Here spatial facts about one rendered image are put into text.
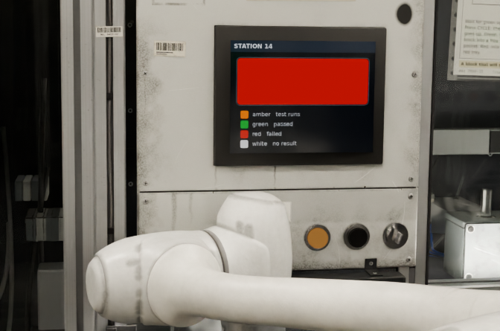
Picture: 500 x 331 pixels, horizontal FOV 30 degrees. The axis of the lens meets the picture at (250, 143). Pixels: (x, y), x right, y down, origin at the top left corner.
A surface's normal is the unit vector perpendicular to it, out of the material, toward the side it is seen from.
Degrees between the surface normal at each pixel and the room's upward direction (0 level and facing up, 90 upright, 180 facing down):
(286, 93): 90
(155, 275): 75
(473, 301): 35
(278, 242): 86
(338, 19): 90
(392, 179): 90
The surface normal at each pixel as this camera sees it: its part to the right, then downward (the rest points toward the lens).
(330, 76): 0.16, 0.12
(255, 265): 0.47, 0.09
